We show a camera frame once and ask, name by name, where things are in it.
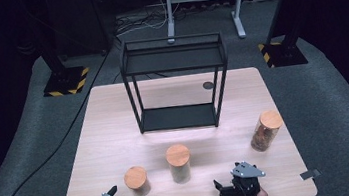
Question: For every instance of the black stand with striped base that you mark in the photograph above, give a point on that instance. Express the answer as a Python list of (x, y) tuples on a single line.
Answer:
[(64, 81), (286, 53)]

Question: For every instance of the round grey table grommet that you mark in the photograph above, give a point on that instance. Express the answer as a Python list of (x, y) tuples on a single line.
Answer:
[(208, 85)]

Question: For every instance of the glass jar of brown spices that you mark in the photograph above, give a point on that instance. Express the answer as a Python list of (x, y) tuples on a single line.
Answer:
[(271, 119)]

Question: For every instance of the short glass jar wooden lid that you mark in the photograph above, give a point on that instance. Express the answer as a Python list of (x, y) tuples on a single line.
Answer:
[(135, 177)]

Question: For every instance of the glass jar of dried leaves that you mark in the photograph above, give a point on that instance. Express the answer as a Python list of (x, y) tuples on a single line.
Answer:
[(178, 155)]

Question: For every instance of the black metal shelf rack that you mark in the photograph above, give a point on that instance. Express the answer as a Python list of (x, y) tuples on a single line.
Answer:
[(178, 117)]

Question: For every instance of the grey table edge bracket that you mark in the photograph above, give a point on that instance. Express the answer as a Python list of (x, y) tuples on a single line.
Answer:
[(310, 174)]

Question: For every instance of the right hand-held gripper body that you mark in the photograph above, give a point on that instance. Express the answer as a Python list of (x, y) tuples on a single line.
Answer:
[(245, 171)]

